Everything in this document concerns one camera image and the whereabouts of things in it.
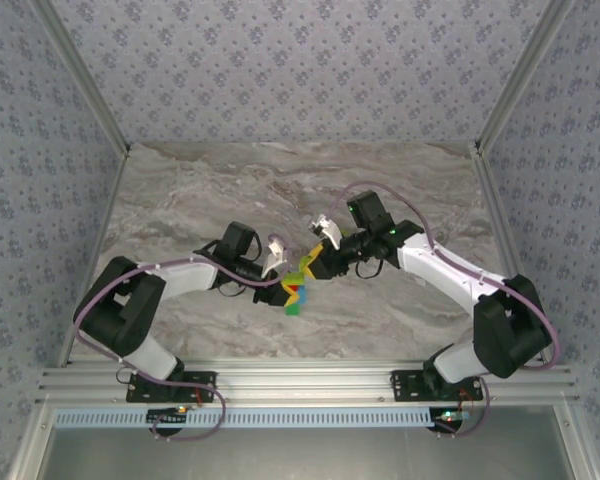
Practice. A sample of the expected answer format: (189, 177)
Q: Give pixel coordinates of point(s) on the red lego brick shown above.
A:
(291, 288)

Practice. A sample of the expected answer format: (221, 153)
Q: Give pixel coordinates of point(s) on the long lime lego plate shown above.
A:
(307, 262)

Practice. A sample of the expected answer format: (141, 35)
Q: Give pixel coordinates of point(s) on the dark green lego brick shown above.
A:
(294, 310)

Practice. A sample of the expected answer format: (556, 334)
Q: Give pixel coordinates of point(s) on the small lime lego brick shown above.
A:
(295, 278)

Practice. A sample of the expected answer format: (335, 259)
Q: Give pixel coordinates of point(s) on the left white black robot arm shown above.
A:
(190, 275)

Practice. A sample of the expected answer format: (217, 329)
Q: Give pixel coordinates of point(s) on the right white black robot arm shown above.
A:
(445, 270)

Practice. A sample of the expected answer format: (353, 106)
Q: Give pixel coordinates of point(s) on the grey sheet metal panel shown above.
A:
(300, 455)

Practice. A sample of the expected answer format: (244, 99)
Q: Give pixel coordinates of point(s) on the small controller circuit board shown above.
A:
(452, 417)
(167, 415)

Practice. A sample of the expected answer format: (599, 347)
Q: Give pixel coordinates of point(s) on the aluminium base rail beam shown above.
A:
(300, 382)

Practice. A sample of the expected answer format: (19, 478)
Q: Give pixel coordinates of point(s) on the aluminium table side rail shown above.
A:
(499, 220)
(107, 220)

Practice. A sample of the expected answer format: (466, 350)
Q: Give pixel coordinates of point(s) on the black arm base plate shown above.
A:
(200, 390)
(405, 385)

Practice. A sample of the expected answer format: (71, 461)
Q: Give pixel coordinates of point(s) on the aluminium corner frame post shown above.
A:
(520, 75)
(86, 75)

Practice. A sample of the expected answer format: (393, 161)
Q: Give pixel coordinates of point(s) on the aluminium lower frame leg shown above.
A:
(575, 445)
(32, 445)

